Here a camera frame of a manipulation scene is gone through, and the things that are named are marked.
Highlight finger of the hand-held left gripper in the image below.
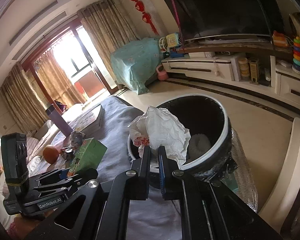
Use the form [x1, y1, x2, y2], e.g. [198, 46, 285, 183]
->
[35, 168, 70, 184]
[37, 168, 98, 193]

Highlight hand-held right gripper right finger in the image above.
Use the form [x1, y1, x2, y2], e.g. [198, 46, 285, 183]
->
[158, 145, 283, 240]

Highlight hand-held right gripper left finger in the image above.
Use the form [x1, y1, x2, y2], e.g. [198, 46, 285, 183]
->
[22, 145, 152, 240]

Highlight green drink carton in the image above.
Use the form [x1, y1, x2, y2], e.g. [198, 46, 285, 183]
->
[66, 138, 107, 178]

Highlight white paper bag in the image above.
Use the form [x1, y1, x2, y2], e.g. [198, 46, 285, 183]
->
[127, 106, 191, 167]

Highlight white foam fruit nets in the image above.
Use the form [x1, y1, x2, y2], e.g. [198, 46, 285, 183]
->
[187, 133, 212, 159]

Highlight black bin with white rim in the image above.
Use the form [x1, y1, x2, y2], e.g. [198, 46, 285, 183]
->
[127, 94, 233, 189]

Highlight pink striped pillow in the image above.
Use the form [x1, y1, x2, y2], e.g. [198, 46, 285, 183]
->
[25, 135, 44, 159]

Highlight red orange snack wrapper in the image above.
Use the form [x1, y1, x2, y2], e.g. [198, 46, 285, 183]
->
[60, 146, 77, 159]

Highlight orange fruit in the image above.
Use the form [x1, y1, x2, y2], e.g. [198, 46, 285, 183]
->
[42, 145, 61, 165]

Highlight silver blue snack wrapper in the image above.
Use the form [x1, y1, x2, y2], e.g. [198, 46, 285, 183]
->
[70, 131, 87, 145]

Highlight purple thermos bottle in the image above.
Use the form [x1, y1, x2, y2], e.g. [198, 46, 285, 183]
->
[45, 104, 73, 136]

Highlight beige patterned curtain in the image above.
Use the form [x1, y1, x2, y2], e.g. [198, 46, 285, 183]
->
[0, 64, 49, 133]
[77, 0, 141, 90]

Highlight colourful children's book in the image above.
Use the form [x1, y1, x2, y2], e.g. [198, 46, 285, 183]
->
[72, 104, 102, 134]

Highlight clear plastic bag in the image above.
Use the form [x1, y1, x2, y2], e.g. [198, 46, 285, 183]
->
[221, 127, 258, 213]

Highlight sheer brown curtain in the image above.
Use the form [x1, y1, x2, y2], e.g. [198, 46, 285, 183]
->
[34, 52, 87, 105]

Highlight red hanging cloth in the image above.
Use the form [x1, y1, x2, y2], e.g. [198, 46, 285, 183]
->
[74, 70, 101, 97]

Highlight pink kettlebell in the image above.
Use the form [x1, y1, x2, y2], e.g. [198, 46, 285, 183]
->
[156, 64, 168, 81]

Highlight teal covered furniture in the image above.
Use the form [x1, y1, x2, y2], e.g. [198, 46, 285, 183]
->
[110, 37, 163, 95]

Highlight white television stand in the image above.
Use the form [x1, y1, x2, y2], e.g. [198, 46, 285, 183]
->
[161, 36, 300, 111]

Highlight white flat box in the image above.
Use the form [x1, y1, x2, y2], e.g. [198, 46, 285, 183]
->
[189, 52, 216, 59]

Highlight stack of yellow round tins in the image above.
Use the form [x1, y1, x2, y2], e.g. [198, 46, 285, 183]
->
[238, 57, 249, 81]

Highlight yellow white toy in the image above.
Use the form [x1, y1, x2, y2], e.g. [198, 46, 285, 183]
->
[166, 32, 180, 48]

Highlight pink thin stick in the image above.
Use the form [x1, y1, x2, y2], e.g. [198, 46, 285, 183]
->
[168, 0, 184, 44]

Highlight red heart hanging decoration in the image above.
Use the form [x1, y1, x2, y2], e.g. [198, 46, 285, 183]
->
[123, 0, 159, 34]

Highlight black flat television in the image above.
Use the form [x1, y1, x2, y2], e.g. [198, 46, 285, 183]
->
[161, 0, 285, 42]

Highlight wooden balcony door frame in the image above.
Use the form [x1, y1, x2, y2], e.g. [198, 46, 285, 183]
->
[21, 17, 121, 105]

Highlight rainbow stacking ring toy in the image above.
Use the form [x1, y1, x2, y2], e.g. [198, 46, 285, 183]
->
[292, 36, 300, 74]

